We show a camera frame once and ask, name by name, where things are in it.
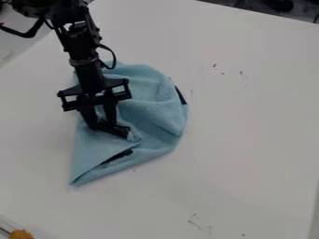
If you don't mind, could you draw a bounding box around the yellow toy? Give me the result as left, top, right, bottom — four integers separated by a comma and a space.
8, 229, 35, 239

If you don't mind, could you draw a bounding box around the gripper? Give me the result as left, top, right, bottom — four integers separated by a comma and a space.
56, 56, 133, 140

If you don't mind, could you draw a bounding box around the light blue cloth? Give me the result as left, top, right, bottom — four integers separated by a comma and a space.
68, 61, 191, 188

